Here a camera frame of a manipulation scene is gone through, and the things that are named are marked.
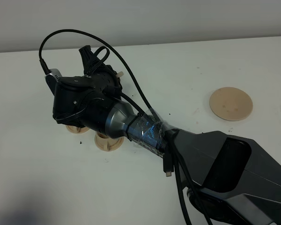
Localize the beige clay teapot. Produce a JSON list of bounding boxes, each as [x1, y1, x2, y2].
[[116, 71, 124, 80]]

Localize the beige saucer rear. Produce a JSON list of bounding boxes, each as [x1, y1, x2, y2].
[[66, 125, 89, 134]]

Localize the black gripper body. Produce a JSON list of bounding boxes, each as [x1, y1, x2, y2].
[[53, 45, 123, 135]]

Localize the loose black usb plug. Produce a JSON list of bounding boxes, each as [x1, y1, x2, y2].
[[163, 151, 174, 177]]

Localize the beige saucer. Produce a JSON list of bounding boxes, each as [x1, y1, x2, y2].
[[95, 132, 124, 152], [66, 125, 89, 134]]

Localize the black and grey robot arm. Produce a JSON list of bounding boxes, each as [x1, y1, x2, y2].
[[46, 45, 281, 225]]

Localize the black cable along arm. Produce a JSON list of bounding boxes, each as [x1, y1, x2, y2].
[[120, 92, 216, 225]]

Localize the beige round teapot coaster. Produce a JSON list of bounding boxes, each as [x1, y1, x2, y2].
[[209, 87, 253, 121]]

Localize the beige saucer front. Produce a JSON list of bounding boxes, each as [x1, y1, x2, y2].
[[95, 132, 124, 152]]

